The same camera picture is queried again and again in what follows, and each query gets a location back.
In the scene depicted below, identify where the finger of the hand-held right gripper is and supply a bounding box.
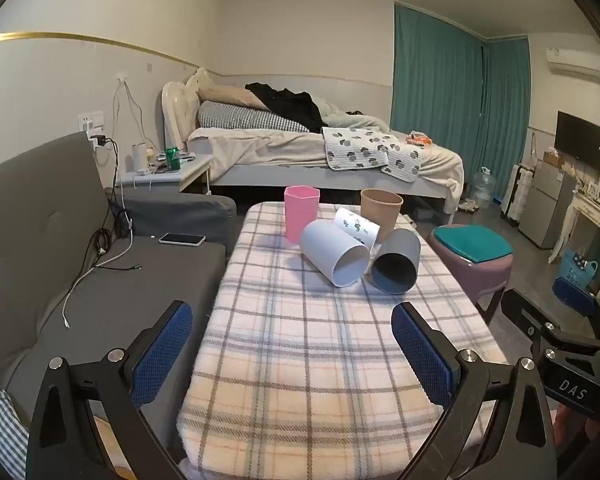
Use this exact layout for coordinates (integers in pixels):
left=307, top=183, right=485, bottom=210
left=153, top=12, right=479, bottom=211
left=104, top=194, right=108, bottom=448
left=552, top=277, right=599, bottom=318
left=500, top=287, right=561, bottom=348

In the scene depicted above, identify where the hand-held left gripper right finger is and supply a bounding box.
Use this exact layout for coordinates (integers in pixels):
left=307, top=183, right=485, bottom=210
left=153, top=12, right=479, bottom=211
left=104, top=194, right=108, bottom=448
left=391, top=302, right=558, bottom=480

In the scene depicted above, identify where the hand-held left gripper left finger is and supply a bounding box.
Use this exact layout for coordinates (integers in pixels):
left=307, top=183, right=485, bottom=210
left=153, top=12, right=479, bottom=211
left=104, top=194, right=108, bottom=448
left=26, top=300, right=193, bottom=480

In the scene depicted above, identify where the grey cup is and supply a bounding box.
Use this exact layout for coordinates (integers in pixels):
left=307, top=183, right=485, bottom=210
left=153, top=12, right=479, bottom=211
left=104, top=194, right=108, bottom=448
left=370, top=228, right=422, bottom=295

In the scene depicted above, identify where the white printed cup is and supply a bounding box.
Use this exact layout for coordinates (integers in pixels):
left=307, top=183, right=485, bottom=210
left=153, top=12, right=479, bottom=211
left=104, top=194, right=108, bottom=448
left=333, top=207, right=382, bottom=250

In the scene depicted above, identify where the brown cup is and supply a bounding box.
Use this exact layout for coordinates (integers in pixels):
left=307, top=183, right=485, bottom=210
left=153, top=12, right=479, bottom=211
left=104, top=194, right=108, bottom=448
left=360, top=188, right=404, bottom=232

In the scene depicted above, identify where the pink cup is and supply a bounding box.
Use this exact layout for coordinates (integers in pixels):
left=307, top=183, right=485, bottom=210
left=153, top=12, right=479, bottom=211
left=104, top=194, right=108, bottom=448
left=284, top=185, right=321, bottom=244

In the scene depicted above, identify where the person's right hand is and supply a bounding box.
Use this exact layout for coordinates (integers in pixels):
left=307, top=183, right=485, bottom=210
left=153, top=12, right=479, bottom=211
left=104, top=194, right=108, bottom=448
left=551, top=406, right=600, bottom=448

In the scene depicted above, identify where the purple stool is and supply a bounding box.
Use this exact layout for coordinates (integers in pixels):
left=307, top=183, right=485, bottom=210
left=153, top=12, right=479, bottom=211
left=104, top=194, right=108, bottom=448
left=427, top=224, right=515, bottom=322

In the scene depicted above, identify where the teal seat cushion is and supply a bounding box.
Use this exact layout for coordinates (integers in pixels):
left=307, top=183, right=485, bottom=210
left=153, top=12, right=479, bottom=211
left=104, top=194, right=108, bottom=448
left=432, top=225, right=514, bottom=263

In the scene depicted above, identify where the plaid tablecloth table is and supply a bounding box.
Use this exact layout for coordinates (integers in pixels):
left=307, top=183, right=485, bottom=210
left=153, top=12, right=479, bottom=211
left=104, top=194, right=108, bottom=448
left=176, top=201, right=512, bottom=479

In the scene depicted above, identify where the grey fridge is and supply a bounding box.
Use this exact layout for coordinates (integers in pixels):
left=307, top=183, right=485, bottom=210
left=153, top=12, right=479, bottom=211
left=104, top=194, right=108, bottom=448
left=518, top=159, right=578, bottom=250

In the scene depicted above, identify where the white suitcase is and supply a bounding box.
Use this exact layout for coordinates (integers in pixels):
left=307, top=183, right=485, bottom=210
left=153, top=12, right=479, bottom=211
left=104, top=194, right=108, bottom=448
left=502, top=163, right=536, bottom=225

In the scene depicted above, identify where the smartphone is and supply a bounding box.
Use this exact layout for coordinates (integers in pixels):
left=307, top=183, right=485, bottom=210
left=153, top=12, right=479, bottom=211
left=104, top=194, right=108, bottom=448
left=158, top=232, right=207, bottom=247

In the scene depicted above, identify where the water jug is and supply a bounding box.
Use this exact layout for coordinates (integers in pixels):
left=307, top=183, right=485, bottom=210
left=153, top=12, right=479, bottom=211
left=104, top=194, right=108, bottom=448
left=470, top=166, right=496, bottom=210

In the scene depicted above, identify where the grey sofa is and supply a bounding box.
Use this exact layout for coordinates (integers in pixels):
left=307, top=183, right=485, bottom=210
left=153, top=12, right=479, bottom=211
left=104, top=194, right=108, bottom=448
left=0, top=132, right=238, bottom=441

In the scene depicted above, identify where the black television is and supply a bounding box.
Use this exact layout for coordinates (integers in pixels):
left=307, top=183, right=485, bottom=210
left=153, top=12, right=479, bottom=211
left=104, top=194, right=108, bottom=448
left=555, top=111, right=600, bottom=169

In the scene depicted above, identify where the striped cloth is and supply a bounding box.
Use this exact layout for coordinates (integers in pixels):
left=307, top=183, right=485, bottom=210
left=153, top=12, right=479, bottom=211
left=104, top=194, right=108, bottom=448
left=0, top=386, right=31, bottom=476

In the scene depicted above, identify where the white nightstand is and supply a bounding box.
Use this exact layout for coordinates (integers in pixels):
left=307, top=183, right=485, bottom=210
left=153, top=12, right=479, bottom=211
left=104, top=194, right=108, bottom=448
left=114, top=153, right=215, bottom=196

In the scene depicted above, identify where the printed mat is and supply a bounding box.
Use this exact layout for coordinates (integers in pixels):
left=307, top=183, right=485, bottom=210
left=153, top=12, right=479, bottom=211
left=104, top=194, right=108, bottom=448
left=321, top=126, right=423, bottom=182

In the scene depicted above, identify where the white air conditioner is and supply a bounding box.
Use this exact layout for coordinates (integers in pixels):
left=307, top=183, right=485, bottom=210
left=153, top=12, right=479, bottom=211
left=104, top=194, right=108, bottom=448
left=546, top=47, right=600, bottom=81

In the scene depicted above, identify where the bed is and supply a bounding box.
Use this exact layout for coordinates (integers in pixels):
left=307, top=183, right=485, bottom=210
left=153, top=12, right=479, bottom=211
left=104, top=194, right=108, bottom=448
left=161, top=69, right=465, bottom=226

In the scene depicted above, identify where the white headboard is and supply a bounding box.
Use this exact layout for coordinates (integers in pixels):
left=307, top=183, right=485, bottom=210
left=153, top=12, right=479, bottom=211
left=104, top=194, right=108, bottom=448
left=161, top=68, right=211, bottom=153

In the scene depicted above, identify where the checked pillow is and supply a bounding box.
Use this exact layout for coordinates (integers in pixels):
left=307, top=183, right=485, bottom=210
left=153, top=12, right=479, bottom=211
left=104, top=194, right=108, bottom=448
left=198, top=100, right=311, bottom=133

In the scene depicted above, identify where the teal curtain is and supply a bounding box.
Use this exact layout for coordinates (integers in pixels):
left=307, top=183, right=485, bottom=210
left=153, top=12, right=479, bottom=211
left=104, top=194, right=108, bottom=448
left=389, top=3, right=531, bottom=196

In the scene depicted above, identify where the beige pillow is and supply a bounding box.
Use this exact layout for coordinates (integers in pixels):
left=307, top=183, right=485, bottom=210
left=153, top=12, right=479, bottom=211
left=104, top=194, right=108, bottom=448
left=198, top=84, right=271, bottom=111

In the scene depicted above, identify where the black clothing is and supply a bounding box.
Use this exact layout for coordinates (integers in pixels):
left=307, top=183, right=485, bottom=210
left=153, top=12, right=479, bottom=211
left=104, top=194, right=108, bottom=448
left=245, top=82, right=326, bottom=132

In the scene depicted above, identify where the white charging cable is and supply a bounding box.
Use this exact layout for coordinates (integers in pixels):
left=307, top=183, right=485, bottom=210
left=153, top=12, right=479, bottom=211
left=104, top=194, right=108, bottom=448
left=61, top=237, right=133, bottom=331

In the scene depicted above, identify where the black charging cable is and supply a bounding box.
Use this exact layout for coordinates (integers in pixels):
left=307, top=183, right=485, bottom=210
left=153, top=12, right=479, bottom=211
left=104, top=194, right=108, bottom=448
left=96, top=137, right=143, bottom=271

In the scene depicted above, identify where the wall socket with chargers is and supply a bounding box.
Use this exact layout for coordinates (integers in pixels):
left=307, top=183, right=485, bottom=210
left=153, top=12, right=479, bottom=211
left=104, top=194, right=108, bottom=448
left=77, top=111, right=110, bottom=151

